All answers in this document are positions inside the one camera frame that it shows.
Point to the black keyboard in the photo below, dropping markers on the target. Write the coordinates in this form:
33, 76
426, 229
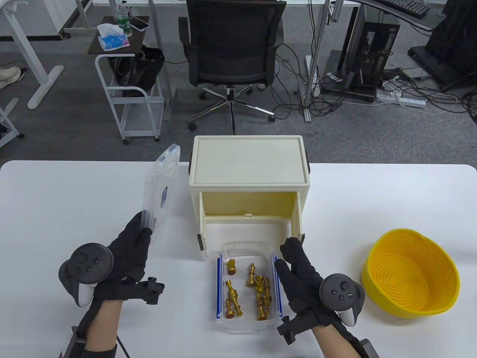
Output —
408, 6

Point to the pile of gold chess pieces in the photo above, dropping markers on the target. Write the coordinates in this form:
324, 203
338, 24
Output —
234, 296

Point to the white storage pedestal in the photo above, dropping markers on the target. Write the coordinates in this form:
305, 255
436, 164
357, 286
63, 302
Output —
41, 18

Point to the person's right hand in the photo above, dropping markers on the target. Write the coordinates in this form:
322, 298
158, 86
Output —
298, 276

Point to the brown side table top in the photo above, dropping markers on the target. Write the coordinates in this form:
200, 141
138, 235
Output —
138, 39

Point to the person's left hand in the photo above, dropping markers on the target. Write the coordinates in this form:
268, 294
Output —
130, 253

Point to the blue tissue pack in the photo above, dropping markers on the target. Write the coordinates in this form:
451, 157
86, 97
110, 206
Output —
113, 41

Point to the yellow woven basket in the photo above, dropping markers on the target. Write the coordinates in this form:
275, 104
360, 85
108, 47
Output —
410, 276

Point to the smartphone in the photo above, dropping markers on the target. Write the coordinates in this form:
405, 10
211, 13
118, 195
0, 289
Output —
139, 24

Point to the clear lid with blue label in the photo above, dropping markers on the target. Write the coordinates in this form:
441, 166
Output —
162, 179

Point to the person's left forearm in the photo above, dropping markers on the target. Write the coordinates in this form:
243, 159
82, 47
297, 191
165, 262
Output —
104, 324

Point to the black battery pack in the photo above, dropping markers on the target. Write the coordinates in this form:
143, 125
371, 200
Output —
369, 348
72, 343

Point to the black bag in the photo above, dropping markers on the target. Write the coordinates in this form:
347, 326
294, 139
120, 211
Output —
138, 71

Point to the black office chair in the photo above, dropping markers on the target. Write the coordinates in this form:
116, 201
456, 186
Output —
231, 44

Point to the clear plastic box blue clips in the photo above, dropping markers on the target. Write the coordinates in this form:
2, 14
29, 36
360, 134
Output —
242, 326

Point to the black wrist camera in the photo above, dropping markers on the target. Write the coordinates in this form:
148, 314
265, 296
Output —
147, 291
294, 328

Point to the green water bottle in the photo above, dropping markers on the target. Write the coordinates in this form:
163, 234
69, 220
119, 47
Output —
122, 18

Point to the aluminium post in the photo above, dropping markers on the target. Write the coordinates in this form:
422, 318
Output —
317, 56

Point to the person's right forearm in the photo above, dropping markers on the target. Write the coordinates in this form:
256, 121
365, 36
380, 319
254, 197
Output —
333, 343

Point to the white power strip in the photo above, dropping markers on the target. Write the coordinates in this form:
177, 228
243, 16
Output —
402, 100

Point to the cream plastic cabinet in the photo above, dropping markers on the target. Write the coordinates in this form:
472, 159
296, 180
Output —
248, 164

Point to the grey desk leg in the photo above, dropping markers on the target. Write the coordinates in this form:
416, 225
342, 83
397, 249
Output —
155, 22

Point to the black computer tower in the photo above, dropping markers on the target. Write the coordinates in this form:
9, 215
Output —
372, 44

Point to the white desk leg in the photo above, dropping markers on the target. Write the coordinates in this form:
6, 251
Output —
46, 87

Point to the dark curved desk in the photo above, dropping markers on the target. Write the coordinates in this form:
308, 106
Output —
410, 21

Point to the white desk frame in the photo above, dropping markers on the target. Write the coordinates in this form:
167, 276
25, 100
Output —
8, 105

